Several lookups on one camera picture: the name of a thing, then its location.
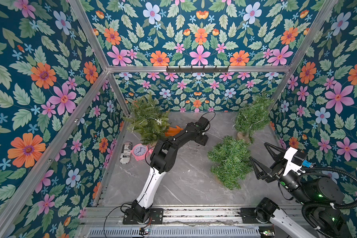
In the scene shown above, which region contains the dark green tree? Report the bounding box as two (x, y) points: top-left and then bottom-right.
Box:
(235, 96), (272, 143)
(208, 135), (252, 190)

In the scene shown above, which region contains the thin wire string light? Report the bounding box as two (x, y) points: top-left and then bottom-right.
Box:
(132, 117), (163, 131)

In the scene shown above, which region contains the light green fern christmas tree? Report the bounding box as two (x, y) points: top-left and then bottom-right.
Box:
(125, 94), (170, 145)

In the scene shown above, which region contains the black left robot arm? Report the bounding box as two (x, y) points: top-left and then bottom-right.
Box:
(122, 117), (210, 225)

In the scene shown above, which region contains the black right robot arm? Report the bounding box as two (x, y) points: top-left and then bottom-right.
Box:
(250, 142), (357, 238)

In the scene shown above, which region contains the orange plush toy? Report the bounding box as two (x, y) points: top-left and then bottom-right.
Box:
(165, 126), (183, 137)

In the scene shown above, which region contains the pink alarm clock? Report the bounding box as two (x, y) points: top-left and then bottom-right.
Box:
(131, 143), (153, 161)

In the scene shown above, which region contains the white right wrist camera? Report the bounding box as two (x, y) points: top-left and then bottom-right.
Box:
(283, 147), (313, 176)

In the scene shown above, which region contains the black corrugated cable hose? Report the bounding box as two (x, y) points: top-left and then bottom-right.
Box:
(300, 166), (357, 231)

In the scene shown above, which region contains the black hook rail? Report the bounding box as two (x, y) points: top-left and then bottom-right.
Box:
(166, 66), (229, 73)

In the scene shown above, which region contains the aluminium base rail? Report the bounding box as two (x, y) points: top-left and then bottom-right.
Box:
(86, 205), (325, 238)

